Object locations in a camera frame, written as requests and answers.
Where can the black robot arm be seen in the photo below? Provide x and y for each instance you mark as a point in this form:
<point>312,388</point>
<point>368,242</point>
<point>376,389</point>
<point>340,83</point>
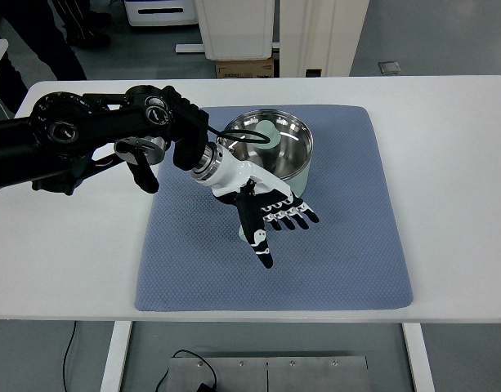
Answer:
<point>68,138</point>

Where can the white table leg right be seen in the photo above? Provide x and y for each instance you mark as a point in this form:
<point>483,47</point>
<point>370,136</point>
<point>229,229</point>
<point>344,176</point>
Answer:
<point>418,358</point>

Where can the cream tall cabinet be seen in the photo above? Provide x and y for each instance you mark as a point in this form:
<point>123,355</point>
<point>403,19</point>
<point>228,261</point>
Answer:
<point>319,37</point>

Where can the white cabinet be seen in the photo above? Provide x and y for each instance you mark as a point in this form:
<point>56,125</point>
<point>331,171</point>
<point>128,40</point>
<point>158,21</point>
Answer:
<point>233,30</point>

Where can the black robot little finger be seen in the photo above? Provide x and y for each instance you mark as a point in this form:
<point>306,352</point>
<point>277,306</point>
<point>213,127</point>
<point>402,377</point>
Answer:
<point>304,208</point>

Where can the grey floor outlet plate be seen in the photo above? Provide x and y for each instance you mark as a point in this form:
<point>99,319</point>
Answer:
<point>389,68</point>

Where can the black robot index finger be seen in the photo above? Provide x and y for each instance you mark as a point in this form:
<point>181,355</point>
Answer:
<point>268,215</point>

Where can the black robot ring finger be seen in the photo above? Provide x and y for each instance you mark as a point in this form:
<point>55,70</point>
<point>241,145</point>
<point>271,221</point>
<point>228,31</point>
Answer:
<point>295,213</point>

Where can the white table leg left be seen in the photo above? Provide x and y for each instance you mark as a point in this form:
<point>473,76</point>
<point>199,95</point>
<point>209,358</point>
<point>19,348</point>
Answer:
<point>116,357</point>

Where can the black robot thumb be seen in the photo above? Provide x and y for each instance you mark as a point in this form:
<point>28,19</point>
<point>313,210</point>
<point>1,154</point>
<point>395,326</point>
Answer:
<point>252,224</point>

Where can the white appliance with slot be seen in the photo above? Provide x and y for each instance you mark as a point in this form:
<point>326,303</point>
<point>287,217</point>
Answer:
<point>160,13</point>

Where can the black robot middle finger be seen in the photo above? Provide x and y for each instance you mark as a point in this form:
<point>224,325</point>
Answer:
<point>282,214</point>

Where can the blue quilted mat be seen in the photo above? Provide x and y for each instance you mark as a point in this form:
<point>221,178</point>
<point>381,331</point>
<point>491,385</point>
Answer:
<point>352,259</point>

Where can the white table leg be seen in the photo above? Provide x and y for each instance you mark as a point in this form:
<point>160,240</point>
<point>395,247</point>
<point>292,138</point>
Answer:
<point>116,357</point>
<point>418,358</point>

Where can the cardboard box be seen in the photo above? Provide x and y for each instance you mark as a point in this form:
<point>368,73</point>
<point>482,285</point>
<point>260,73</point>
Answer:
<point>245,68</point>

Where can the metal base plate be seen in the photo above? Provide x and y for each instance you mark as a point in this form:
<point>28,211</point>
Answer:
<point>301,373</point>

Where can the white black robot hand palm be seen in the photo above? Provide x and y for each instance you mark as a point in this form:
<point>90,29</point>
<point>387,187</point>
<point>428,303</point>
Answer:
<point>226,176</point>

